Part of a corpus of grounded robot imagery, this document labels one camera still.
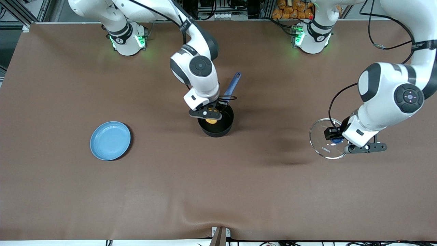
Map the glass lid with blue knob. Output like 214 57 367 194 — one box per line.
309 118 349 160

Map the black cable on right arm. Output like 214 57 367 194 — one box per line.
126 0 192 45

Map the grey aluminium frame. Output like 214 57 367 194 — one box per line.
0 0 65 33

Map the white power strip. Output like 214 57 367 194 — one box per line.
197 12 247 20

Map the blue plastic plate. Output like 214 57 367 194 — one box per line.
90 121 131 161

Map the black cable with connector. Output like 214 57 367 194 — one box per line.
358 0 417 50

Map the dark pot with blue handle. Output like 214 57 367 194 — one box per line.
197 72 242 138

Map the metal equipment rack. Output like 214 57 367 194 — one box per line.
183 0 273 21

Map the bag of orange snacks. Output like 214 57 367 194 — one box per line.
271 0 314 20

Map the brown table cover mat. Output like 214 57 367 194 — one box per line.
0 21 437 241

